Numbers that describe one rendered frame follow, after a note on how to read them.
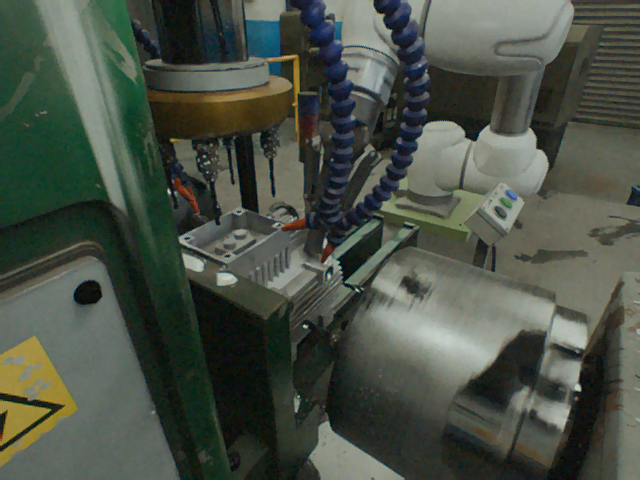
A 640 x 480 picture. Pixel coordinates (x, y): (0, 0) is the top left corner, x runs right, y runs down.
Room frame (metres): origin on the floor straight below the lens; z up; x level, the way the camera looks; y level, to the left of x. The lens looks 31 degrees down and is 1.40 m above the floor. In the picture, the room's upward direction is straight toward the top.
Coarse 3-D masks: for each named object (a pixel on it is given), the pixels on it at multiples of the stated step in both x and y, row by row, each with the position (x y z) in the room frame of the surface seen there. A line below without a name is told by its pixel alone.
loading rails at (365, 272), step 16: (368, 224) 0.89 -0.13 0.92; (352, 240) 0.81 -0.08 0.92; (368, 240) 0.85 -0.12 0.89; (400, 240) 0.81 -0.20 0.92; (416, 240) 0.85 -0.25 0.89; (336, 256) 0.73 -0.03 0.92; (352, 256) 0.78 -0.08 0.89; (368, 256) 0.85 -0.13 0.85; (384, 256) 0.74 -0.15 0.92; (352, 272) 0.79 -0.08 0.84; (368, 272) 0.67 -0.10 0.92; (336, 304) 0.56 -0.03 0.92; (352, 304) 0.58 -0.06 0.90; (336, 320) 0.54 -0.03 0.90; (320, 336) 0.49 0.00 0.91; (304, 352) 0.45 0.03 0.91; (320, 352) 0.49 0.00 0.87; (304, 368) 0.45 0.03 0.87; (320, 368) 0.49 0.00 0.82; (304, 384) 0.45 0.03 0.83
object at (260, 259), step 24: (240, 216) 0.50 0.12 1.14; (264, 216) 0.49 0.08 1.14; (192, 240) 0.43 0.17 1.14; (216, 240) 0.48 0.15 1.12; (240, 240) 0.45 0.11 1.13; (264, 240) 0.43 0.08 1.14; (288, 240) 0.46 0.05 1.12; (240, 264) 0.39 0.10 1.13; (264, 264) 0.42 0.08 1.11; (288, 264) 0.46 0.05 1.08
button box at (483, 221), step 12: (492, 192) 0.73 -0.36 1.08; (504, 192) 0.75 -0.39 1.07; (480, 204) 0.71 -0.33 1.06; (492, 204) 0.68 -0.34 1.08; (516, 204) 0.73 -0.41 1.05; (468, 216) 0.69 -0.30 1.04; (480, 216) 0.65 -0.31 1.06; (492, 216) 0.64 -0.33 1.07; (516, 216) 0.69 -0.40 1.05; (480, 228) 0.65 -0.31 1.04; (492, 228) 0.64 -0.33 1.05; (504, 228) 0.63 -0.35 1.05; (492, 240) 0.63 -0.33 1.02
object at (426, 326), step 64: (384, 320) 0.28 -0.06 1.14; (448, 320) 0.26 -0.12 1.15; (512, 320) 0.26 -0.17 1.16; (576, 320) 0.27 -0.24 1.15; (384, 384) 0.23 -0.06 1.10; (448, 384) 0.22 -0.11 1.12; (512, 384) 0.21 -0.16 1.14; (576, 384) 0.24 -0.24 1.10; (384, 448) 0.21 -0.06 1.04; (448, 448) 0.19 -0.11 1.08; (512, 448) 0.18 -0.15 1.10
